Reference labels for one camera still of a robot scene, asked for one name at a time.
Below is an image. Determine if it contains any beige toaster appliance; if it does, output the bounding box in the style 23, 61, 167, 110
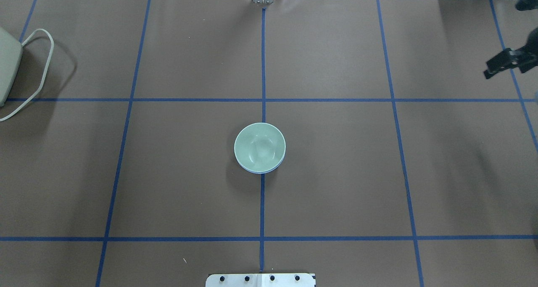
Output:
0, 27, 23, 107

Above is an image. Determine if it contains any blue bowl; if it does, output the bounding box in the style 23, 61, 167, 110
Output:
234, 143, 287, 174

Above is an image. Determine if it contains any white power cord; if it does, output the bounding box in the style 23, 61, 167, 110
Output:
0, 28, 55, 122

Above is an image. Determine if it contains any white pedestal base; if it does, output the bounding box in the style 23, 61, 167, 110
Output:
205, 272, 316, 287

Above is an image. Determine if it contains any green bowl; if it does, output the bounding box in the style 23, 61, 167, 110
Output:
234, 122, 287, 174

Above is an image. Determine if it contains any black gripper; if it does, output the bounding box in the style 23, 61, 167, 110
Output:
483, 34, 538, 80

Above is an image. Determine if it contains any brown table mat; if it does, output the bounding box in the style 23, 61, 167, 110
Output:
1, 0, 537, 287

